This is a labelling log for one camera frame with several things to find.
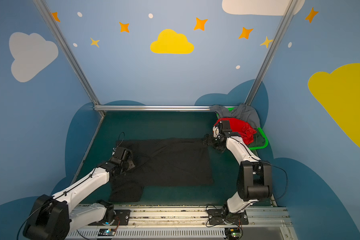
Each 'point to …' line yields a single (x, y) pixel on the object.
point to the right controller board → (232, 233)
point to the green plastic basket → (266, 138)
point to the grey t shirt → (244, 112)
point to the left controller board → (107, 232)
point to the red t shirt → (245, 131)
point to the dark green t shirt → (258, 141)
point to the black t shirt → (161, 162)
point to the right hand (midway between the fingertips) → (209, 141)
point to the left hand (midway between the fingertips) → (133, 162)
